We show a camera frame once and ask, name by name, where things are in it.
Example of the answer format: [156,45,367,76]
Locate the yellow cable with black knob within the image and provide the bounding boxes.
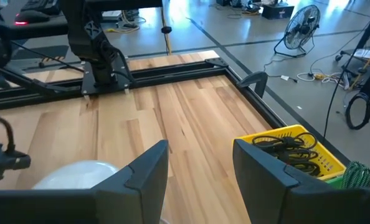
[160,6,173,56]

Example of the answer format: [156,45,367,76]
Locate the black keyboard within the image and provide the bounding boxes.
[19,0,62,13]

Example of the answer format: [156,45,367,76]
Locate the black aluminium table frame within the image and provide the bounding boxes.
[0,57,351,167]

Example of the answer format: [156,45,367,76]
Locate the black coiled floor cable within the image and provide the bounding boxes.
[344,92,370,131]

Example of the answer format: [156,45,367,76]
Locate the black desk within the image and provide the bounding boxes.
[4,0,164,42]

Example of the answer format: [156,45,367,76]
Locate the black equipment box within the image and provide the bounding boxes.
[260,2,295,21]

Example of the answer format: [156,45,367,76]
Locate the yellow plastic basket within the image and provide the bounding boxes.
[233,124,348,182]

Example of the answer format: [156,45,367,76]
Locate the long black floor cable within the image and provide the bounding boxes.
[321,29,370,141]

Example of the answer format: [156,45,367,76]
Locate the black cable with white adapter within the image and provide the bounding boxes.
[262,57,298,84]

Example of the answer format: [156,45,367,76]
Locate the black clamp bracket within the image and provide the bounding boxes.
[237,70,269,99]

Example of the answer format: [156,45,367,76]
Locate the white floor cable pile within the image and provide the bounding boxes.
[296,70,351,91]

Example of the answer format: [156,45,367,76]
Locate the black computer mouse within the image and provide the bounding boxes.
[14,10,50,27]

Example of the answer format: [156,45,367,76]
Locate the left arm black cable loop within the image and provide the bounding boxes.
[0,114,17,155]

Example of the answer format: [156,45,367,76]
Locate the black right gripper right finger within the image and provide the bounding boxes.
[232,138,365,224]

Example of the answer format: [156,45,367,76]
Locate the green plastic basket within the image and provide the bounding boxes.
[324,175,348,190]

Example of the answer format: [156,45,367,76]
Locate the black USB cable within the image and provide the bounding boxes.
[265,148,322,177]
[252,132,318,151]

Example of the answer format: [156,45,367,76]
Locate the black floor fan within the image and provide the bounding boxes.
[273,4,321,58]

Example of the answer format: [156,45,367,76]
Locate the green braided USB cable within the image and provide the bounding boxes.
[340,161,370,189]

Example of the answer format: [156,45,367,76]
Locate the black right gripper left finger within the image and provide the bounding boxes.
[91,139,171,224]

